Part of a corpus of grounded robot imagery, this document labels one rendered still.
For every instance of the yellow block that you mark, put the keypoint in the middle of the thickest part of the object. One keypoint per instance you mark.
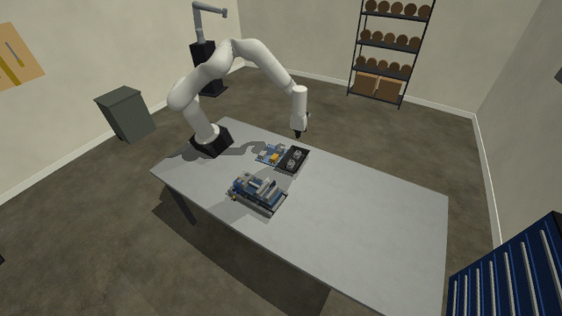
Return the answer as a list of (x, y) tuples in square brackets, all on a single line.
[(274, 158)]

